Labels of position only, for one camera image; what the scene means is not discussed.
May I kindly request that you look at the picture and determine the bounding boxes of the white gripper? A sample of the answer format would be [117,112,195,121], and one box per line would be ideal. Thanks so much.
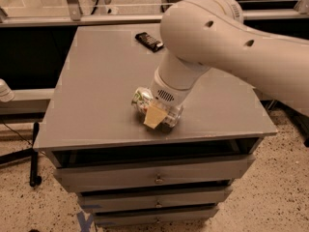
[144,71,190,129]

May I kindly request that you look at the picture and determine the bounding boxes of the white green 7up can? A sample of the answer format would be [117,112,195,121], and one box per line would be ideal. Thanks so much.
[130,86,183,129]

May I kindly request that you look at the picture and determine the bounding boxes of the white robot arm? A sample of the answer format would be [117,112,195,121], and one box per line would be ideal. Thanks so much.
[144,0,309,129]

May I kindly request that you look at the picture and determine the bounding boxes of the grey drawer cabinet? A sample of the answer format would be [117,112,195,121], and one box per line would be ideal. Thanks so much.
[35,24,276,227]

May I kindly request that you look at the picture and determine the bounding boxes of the black snack bar wrapper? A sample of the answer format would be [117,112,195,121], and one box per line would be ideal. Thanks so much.
[135,32,164,52]

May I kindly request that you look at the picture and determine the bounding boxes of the top grey drawer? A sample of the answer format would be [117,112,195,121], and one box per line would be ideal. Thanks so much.
[54,155,255,192]

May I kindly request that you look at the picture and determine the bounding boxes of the grey drawer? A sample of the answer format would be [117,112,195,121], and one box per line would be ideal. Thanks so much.
[94,205,218,227]
[54,155,255,192]
[78,187,232,213]

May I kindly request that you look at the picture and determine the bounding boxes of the middle grey drawer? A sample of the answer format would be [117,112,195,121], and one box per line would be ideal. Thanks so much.
[78,187,232,213]

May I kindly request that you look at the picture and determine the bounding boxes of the bottom grey drawer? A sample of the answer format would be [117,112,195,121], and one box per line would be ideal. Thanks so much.
[94,205,218,227]

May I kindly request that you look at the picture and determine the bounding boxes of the blue tape on floor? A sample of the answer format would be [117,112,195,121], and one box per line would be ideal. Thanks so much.
[76,209,102,232]

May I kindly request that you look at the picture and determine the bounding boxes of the grey metal railing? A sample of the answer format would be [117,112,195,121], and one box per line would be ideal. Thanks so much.
[0,0,309,27]

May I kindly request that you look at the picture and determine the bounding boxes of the white cylinder at left edge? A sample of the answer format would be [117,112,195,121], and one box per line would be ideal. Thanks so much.
[0,79,14,102]

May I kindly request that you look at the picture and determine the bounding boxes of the black tripod stand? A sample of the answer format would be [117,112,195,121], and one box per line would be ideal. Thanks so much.
[0,122,42,188]

